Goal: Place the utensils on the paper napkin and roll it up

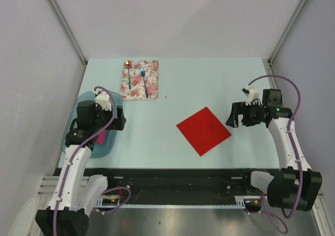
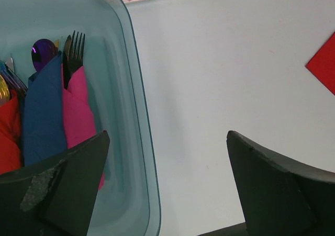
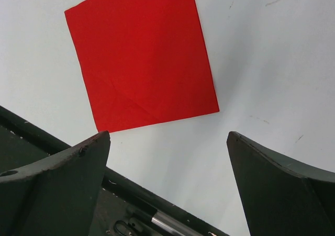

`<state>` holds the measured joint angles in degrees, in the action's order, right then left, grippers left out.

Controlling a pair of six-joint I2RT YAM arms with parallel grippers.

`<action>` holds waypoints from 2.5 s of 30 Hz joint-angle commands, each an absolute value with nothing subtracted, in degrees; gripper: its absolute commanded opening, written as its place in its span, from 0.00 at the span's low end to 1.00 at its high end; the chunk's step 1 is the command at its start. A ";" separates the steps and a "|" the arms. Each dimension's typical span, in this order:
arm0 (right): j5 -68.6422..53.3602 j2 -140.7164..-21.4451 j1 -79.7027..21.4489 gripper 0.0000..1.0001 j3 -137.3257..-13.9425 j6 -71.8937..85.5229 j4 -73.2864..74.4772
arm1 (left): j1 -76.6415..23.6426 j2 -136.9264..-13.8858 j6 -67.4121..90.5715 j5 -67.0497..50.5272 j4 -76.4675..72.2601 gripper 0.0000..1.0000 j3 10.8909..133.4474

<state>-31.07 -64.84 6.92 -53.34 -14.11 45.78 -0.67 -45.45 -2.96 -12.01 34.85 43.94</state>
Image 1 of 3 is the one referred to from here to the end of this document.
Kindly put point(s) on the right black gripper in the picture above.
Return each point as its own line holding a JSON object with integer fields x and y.
{"x": 239, "y": 108}

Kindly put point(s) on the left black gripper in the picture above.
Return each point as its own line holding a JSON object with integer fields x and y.
{"x": 118, "y": 123}

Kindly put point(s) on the red paper napkin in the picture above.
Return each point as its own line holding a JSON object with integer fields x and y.
{"x": 203, "y": 130}

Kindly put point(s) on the blue fork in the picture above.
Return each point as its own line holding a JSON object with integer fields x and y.
{"x": 142, "y": 71}

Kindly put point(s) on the blue handled spoon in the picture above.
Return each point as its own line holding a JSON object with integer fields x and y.
{"x": 128, "y": 66}

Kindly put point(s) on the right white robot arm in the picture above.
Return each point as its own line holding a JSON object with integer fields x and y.
{"x": 295, "y": 185}

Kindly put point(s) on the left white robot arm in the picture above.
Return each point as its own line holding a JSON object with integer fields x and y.
{"x": 68, "y": 211}

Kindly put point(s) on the pink rolled napkin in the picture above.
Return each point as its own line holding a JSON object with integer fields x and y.
{"x": 101, "y": 137}

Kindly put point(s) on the teal plastic bin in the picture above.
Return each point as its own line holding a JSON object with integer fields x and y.
{"x": 83, "y": 123}

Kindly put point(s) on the floral pattern tray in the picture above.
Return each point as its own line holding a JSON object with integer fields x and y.
{"x": 137, "y": 91}

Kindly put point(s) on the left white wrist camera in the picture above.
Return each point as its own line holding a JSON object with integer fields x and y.
{"x": 102, "y": 98}

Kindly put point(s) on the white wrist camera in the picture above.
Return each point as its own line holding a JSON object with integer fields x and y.
{"x": 251, "y": 93}
{"x": 102, "y": 98}

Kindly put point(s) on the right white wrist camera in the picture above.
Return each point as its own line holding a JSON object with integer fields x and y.
{"x": 251, "y": 93}

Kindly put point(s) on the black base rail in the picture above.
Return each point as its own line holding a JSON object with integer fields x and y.
{"x": 179, "y": 186}

